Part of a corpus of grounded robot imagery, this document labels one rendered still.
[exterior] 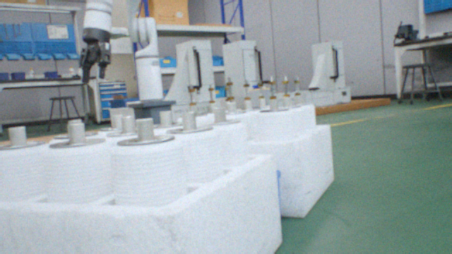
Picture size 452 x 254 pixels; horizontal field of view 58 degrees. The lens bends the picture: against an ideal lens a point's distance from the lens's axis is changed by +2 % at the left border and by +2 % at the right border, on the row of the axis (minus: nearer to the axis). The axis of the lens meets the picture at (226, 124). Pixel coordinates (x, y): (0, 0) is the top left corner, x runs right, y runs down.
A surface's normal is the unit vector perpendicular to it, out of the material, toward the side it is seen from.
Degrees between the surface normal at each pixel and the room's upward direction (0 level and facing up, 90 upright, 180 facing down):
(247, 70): 90
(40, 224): 90
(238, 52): 90
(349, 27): 90
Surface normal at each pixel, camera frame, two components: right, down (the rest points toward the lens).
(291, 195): -0.42, 0.11
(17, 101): 0.58, 0.01
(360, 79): -0.81, 0.11
